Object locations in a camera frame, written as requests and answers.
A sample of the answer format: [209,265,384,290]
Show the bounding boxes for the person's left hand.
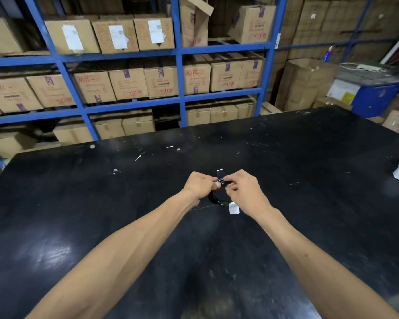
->
[182,171,222,205]

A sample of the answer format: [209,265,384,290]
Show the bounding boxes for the person's right hand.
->
[223,169,275,222]

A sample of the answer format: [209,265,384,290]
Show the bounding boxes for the small white paper tag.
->
[215,168,241,215]

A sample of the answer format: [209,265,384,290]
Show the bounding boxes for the thin black cable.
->
[207,186,235,207]

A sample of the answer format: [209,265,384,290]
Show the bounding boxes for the person's right forearm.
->
[255,209,399,319]

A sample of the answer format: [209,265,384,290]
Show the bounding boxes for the person's left forearm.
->
[25,191,202,319]

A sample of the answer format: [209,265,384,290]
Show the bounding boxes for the small flat cardboard box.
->
[259,101,282,116]

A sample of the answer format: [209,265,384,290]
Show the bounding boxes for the blue metal shelf rack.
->
[0,0,288,170]
[276,0,398,63]

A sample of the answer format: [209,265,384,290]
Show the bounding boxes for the low brown cardboard box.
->
[312,97,353,111]

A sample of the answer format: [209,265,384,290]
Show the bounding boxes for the large open cardboard carton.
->
[275,58,339,112]

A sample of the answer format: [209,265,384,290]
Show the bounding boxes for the rows of brown cardboard boxes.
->
[0,0,277,153]

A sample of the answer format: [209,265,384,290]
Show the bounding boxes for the white board with yellow label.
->
[326,78,356,105]

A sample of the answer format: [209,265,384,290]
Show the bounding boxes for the cardboard box with white label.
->
[133,17,176,51]
[91,19,140,54]
[43,19,101,55]

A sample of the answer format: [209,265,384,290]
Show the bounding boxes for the open flap cardboard carton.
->
[179,0,215,48]

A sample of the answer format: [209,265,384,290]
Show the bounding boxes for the white pipe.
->
[380,24,399,65]

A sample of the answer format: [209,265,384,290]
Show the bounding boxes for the wall of stacked cartons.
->
[266,0,399,63]

